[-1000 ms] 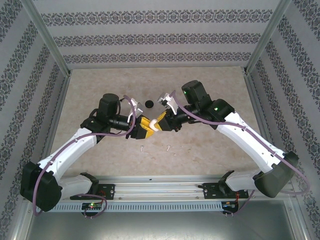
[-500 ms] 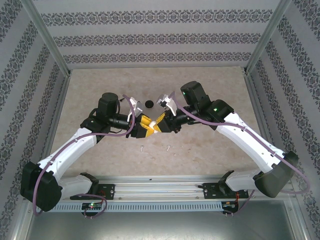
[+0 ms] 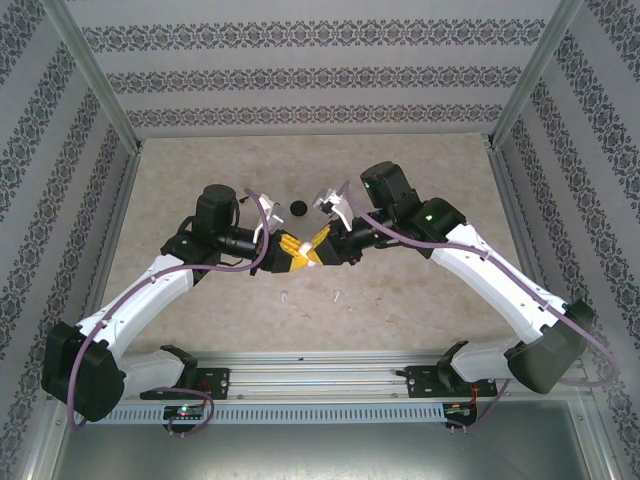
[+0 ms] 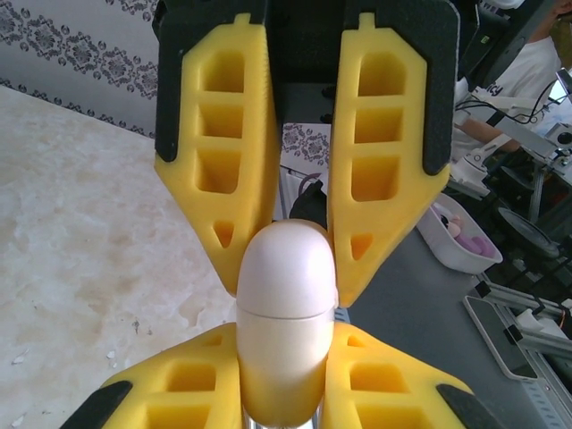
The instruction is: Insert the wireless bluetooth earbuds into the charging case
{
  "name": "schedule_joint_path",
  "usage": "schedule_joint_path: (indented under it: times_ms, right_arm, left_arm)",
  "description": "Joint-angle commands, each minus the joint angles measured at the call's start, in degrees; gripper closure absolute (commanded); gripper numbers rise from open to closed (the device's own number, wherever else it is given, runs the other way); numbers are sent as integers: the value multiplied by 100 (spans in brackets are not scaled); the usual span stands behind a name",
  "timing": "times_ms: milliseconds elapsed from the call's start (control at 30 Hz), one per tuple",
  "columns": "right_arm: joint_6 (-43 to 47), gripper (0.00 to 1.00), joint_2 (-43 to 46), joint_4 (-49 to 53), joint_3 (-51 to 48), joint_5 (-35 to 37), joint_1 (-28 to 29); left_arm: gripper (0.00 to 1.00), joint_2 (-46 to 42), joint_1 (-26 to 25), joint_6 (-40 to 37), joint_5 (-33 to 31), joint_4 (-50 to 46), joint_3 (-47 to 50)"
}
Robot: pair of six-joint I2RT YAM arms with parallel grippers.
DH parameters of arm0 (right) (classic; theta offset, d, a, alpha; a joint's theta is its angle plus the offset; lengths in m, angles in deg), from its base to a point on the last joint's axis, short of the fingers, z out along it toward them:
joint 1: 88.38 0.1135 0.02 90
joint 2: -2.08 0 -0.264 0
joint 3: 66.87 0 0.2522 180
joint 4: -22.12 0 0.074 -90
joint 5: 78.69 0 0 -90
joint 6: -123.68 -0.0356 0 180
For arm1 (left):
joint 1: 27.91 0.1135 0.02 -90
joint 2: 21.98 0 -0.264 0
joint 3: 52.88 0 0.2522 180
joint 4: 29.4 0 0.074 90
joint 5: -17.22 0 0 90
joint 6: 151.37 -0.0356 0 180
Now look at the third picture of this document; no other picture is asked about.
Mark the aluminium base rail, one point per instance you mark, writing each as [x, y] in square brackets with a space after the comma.
[320, 375]

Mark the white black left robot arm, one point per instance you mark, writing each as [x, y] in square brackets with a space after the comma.
[135, 300]

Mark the aluminium frame post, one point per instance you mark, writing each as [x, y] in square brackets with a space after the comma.
[95, 75]
[537, 75]

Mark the small circuit board green light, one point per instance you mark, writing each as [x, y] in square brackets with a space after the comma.
[185, 411]

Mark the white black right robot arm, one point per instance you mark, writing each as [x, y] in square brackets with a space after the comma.
[500, 280]

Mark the grey metal sheet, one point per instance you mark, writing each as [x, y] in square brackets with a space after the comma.
[320, 455]

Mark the aluminium side rail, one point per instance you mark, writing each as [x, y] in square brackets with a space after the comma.
[125, 200]
[515, 200]

